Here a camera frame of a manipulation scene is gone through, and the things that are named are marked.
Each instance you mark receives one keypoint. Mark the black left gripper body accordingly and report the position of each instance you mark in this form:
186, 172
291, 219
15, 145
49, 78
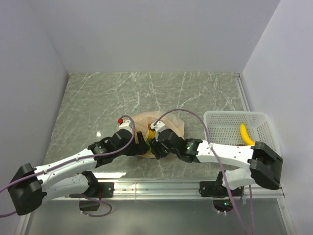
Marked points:
129, 150

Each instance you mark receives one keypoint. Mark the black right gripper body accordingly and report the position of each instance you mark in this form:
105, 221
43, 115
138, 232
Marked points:
176, 152

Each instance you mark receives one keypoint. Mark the orange translucent plastic bag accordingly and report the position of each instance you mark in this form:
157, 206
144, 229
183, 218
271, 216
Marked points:
171, 121

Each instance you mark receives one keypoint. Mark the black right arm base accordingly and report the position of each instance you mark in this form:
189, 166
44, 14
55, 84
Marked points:
221, 200

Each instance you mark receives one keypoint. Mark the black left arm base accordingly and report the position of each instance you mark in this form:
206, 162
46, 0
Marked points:
89, 204

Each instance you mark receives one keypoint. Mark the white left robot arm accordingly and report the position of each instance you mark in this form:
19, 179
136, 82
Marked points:
32, 186

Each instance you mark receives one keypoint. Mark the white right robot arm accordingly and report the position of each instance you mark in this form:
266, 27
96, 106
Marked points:
255, 164

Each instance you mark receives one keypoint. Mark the yellow mango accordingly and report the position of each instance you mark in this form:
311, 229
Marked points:
151, 134

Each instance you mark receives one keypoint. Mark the white perforated plastic basket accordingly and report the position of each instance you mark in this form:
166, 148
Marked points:
238, 127

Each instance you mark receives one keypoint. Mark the yellow banana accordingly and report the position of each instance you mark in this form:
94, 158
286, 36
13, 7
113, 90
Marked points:
245, 136

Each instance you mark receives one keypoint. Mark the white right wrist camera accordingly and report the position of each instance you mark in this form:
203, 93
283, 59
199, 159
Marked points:
158, 127

